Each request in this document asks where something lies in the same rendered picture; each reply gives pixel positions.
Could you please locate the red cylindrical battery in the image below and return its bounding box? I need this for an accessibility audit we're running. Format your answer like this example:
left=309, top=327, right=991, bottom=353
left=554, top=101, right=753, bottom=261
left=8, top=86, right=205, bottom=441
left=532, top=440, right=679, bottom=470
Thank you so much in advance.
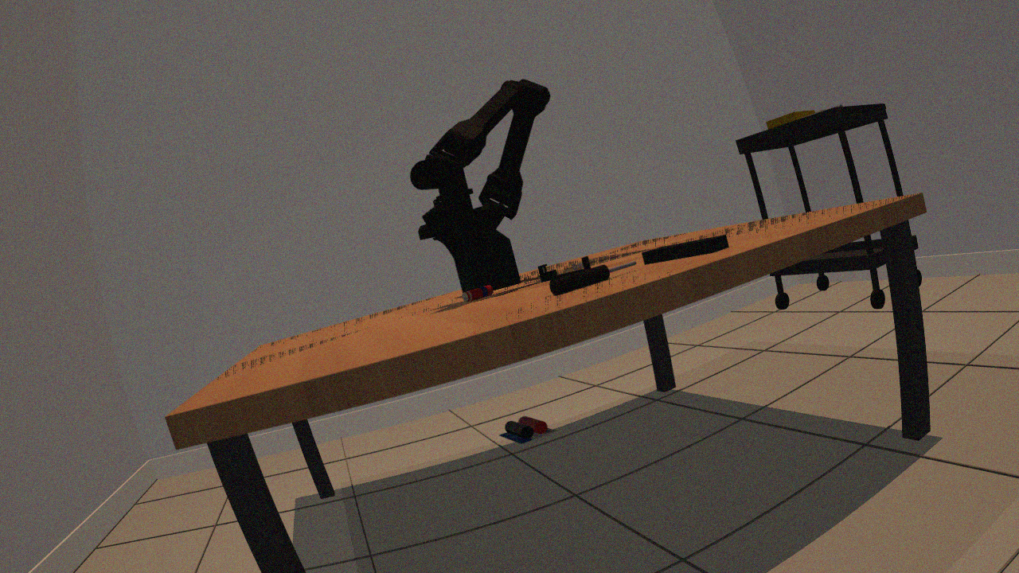
left=462, top=285, right=493, bottom=302

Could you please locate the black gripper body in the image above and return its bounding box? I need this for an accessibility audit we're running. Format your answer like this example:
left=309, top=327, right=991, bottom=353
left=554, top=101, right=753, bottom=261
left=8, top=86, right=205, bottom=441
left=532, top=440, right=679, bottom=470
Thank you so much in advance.
left=418, top=184, right=508, bottom=240

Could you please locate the black screwdriver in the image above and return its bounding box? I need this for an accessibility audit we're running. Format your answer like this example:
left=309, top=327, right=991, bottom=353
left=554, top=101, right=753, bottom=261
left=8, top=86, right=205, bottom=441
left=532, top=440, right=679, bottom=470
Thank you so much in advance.
left=549, top=261, right=636, bottom=295

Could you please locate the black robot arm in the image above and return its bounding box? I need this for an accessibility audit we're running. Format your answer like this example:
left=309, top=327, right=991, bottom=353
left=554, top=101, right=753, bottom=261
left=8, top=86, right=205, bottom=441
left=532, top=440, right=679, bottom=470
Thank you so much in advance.
left=410, top=79, right=550, bottom=231

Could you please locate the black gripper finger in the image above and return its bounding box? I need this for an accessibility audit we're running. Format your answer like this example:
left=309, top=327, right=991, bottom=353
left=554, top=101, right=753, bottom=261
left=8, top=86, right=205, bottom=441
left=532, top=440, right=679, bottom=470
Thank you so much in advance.
left=433, top=232, right=464, bottom=267
left=466, top=222, right=494, bottom=263

